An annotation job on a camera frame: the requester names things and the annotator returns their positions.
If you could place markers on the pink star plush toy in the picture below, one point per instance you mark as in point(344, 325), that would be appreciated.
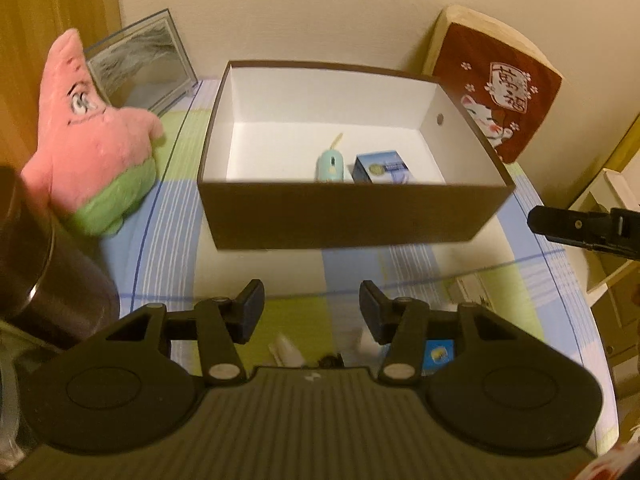
point(100, 150)

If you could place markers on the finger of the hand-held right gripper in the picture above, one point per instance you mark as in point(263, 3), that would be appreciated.
point(565, 225)

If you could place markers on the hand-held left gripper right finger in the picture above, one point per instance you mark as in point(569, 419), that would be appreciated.
point(372, 310)

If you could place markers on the small blue carton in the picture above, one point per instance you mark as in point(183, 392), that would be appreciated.
point(380, 167)

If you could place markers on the brown cardboard box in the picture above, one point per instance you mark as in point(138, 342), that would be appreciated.
point(350, 220)

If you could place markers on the checkered tablecloth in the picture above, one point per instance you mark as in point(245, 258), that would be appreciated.
point(350, 270)

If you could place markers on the red cat print cloth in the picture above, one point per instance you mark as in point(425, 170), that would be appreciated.
point(475, 60)

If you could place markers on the white wooden furniture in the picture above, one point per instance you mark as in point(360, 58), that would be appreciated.
point(600, 195)

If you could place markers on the glass picture frame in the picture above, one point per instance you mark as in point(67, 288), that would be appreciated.
point(140, 60)

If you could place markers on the dark cylindrical jar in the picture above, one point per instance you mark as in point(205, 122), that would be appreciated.
point(50, 280)

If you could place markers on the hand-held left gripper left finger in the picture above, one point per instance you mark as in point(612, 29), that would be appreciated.
point(252, 310)

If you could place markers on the teal toy figure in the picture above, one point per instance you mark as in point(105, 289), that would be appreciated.
point(330, 167)

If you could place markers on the wooden panel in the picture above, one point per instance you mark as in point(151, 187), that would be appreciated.
point(45, 5)

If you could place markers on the red cat cushion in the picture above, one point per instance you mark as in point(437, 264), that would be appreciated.
point(480, 16)

